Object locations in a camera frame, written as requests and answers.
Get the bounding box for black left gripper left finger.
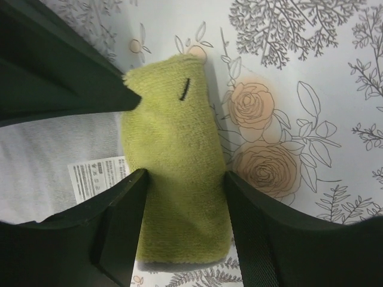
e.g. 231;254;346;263
1;169;149;286

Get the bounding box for yellow and grey cloths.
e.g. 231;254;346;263
1;55;230;264

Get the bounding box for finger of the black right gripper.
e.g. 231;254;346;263
1;1;141;126

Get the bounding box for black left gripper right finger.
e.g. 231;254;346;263
224;172;382;286

